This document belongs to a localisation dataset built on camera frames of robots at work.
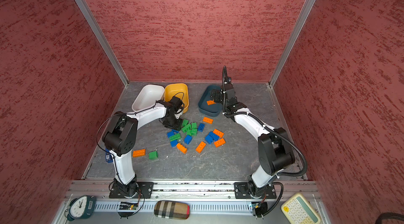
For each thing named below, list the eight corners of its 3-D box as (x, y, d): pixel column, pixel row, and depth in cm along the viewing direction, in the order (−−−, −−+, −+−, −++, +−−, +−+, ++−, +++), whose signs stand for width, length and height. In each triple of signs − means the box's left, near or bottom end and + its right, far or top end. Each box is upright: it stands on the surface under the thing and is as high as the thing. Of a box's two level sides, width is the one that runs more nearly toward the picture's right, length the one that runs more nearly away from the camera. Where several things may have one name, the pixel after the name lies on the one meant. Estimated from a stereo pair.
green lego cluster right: (191, 135, 94) (190, 133, 92) (192, 124, 99) (191, 122, 97) (196, 135, 94) (196, 133, 92) (197, 124, 99) (197, 122, 97)
